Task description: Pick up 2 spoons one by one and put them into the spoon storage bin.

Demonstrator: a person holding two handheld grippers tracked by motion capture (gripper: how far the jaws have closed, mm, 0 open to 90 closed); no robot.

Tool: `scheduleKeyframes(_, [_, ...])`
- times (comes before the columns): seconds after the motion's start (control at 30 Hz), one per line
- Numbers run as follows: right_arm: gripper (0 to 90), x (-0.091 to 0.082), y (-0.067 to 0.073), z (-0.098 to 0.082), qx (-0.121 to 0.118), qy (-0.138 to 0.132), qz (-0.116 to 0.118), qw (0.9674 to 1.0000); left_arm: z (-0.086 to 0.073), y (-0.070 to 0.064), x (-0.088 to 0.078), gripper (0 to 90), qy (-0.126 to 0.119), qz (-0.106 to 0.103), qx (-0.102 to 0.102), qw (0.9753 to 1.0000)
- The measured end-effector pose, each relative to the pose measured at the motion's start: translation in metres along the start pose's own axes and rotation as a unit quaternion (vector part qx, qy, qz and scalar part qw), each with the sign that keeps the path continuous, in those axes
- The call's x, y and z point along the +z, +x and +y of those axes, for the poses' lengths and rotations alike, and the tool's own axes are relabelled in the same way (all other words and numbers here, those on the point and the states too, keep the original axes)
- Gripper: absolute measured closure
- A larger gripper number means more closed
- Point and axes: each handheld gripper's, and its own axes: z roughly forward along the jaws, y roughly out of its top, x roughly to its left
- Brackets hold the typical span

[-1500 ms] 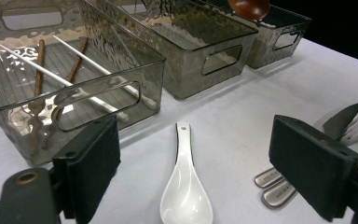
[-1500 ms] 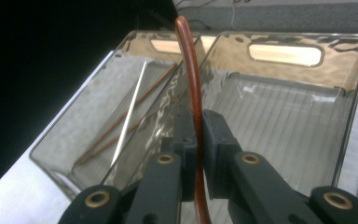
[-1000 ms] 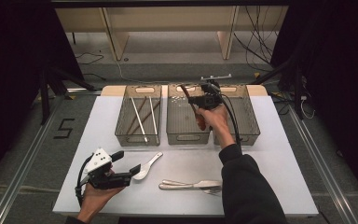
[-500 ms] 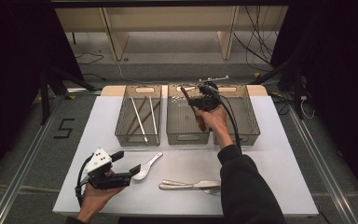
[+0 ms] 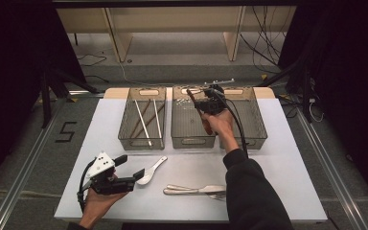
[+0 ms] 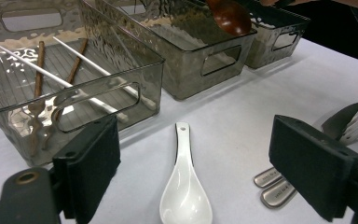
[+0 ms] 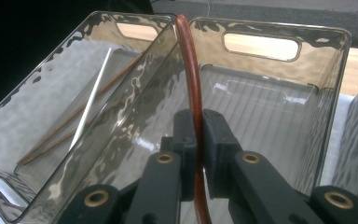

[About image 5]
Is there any silver fork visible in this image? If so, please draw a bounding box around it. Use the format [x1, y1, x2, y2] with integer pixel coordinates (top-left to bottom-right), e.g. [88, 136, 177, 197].
[166, 184, 227, 202]

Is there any right hand-held gripper black cable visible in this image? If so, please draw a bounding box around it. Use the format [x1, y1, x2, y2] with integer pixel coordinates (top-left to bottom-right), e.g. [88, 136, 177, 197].
[216, 90, 250, 160]

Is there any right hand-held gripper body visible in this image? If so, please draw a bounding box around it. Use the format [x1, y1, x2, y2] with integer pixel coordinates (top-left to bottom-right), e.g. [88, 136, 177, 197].
[202, 78, 236, 117]

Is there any brown wooden chopstick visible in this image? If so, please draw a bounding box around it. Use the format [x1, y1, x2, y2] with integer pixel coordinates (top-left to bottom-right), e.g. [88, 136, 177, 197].
[129, 99, 151, 140]
[133, 102, 167, 140]

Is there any left hand-held gripper black cable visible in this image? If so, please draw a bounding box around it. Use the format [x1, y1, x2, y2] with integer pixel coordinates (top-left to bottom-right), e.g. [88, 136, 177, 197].
[77, 157, 98, 213]

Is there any white table mat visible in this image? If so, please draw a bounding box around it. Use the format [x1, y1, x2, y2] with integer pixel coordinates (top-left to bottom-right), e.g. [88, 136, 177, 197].
[54, 97, 329, 222]

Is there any grey transparent plastic bin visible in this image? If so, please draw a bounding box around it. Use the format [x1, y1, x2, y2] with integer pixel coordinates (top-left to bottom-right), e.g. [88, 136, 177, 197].
[118, 86, 167, 151]
[215, 85, 268, 150]
[171, 85, 218, 150]

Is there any aluminium floor rail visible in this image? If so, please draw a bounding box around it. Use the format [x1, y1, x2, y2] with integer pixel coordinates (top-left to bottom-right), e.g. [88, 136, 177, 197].
[295, 108, 368, 230]
[0, 90, 105, 230]

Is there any hand-held gripper black cable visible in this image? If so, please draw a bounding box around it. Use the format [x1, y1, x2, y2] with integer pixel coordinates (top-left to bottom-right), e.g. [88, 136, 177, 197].
[77, 157, 98, 213]
[216, 90, 250, 160]

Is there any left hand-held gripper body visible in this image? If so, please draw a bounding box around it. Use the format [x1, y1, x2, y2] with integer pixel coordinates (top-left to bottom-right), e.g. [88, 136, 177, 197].
[85, 151, 137, 196]

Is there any person's left hand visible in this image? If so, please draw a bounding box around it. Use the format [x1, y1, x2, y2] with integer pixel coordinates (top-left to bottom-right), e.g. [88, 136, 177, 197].
[83, 186, 130, 222]

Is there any black floor cable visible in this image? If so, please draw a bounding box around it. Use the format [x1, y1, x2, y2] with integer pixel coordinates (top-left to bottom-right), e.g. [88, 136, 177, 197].
[77, 52, 108, 68]

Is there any thin white cable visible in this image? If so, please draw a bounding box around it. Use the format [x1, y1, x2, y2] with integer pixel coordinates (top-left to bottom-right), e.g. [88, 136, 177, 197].
[308, 98, 325, 124]

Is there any white ceramic spoon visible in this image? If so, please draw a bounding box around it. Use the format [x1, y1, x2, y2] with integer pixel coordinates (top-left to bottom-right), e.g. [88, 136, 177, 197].
[136, 155, 169, 186]

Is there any white floor cable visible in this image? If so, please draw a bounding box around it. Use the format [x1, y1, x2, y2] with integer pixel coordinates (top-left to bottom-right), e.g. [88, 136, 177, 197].
[118, 60, 173, 88]

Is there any dark curtain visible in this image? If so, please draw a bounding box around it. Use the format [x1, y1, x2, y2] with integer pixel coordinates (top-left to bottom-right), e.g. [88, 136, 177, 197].
[0, 0, 88, 196]
[277, 0, 368, 212]

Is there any black metal stand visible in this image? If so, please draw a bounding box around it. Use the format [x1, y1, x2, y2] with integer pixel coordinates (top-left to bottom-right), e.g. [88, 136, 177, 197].
[258, 57, 314, 124]
[39, 68, 101, 128]

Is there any light wooden desk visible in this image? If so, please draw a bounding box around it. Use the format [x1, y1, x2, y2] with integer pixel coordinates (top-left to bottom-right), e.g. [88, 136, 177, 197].
[57, 6, 296, 63]

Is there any black cable bundle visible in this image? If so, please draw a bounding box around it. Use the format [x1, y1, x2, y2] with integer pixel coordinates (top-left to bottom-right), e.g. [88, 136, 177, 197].
[239, 6, 289, 75]

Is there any person's right hand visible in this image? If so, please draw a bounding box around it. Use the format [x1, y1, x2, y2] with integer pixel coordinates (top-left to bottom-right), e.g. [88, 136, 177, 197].
[200, 109, 238, 143]

